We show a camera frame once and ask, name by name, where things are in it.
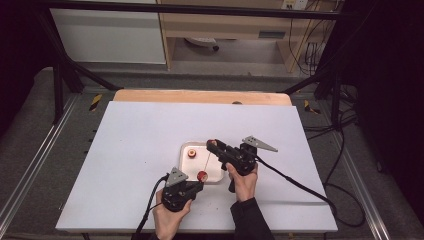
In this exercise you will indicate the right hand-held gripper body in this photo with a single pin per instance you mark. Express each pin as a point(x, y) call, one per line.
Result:
point(241, 160)

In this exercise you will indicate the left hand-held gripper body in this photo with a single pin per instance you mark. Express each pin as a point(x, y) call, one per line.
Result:
point(176, 195)

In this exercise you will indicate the red cored hawthorn fruit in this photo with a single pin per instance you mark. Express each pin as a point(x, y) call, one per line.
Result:
point(191, 153)
point(211, 143)
point(202, 175)

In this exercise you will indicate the thin wooden skewer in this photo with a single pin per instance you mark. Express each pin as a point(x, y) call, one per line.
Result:
point(207, 163)

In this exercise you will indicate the white rectangular tray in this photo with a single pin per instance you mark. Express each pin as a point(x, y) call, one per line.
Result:
point(190, 166)

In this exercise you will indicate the person's left hand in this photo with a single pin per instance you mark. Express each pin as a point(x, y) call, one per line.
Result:
point(170, 220)

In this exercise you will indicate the person's right hand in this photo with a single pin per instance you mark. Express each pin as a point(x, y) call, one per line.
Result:
point(245, 186)

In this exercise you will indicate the wooden table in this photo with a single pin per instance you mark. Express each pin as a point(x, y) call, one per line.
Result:
point(200, 96)

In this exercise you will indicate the white table mat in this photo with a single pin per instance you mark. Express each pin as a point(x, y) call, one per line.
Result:
point(133, 150)

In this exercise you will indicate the white chair base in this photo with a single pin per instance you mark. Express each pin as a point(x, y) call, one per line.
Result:
point(202, 42)

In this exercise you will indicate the light wooden desk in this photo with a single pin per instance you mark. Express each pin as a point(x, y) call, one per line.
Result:
point(226, 23)

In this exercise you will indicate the white cabinet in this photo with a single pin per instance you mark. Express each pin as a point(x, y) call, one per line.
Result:
point(106, 36)

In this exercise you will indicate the aluminium floor rail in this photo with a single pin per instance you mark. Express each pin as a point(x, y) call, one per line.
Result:
point(36, 160)
point(358, 180)

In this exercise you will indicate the black metal frame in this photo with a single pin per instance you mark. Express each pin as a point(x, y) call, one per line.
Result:
point(200, 9)

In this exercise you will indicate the white wall socket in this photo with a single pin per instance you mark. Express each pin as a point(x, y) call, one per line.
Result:
point(294, 4)

